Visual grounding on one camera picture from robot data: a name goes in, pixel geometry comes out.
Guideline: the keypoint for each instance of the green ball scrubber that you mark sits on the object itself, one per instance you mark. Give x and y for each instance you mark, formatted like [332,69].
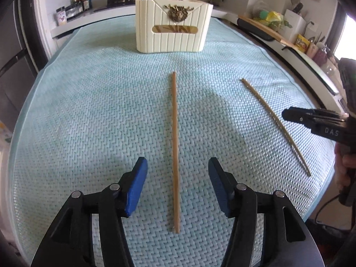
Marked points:
[263,15]

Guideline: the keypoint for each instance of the teal woven table mat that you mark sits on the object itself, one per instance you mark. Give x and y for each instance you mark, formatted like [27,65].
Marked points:
[97,103]

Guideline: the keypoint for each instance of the white labelled spice jar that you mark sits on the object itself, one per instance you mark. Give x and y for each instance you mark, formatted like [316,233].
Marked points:
[62,16]

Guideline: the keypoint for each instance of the white knife block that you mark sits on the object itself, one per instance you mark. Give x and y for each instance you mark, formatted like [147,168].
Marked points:
[294,25]

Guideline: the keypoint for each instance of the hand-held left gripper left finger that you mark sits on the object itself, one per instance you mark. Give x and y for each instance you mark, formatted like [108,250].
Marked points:
[136,189]

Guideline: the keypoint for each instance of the spice jar rack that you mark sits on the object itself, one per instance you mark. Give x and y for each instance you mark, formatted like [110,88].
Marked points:
[74,11]

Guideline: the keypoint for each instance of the pink bottle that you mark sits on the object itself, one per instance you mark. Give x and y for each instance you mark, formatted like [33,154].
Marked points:
[312,50]

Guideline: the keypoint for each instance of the yellow cloth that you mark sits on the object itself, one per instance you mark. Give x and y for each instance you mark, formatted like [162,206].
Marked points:
[274,18]

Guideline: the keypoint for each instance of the thin patterned chopstick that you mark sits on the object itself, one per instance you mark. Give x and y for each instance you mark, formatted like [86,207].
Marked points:
[291,141]

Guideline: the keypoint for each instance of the black edged drain tray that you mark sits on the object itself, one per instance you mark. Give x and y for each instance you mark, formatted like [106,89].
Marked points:
[311,69]

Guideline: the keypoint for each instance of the wooden cutting board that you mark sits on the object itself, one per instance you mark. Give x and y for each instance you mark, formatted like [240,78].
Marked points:
[267,30]

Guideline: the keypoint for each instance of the person's right hand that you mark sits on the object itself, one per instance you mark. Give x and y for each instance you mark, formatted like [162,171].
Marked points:
[340,167]

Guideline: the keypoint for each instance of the cream ribbed utensil holder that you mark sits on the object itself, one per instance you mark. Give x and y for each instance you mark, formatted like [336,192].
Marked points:
[167,41]

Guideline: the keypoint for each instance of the black gas stove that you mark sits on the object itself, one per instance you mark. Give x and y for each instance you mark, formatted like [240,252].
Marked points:
[119,1]

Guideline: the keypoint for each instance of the yellow snack packet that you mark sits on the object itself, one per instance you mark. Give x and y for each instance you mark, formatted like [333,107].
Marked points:
[302,42]

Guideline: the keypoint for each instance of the purple bottle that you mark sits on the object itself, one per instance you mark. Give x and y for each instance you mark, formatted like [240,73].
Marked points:
[321,57]

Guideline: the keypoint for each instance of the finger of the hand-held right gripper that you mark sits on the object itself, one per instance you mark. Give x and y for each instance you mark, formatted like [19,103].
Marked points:
[306,116]

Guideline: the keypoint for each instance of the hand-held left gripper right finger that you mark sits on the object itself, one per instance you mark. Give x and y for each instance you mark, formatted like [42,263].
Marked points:
[219,186]

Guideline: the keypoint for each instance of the grey refrigerator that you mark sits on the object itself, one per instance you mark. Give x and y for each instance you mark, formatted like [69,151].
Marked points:
[16,33]

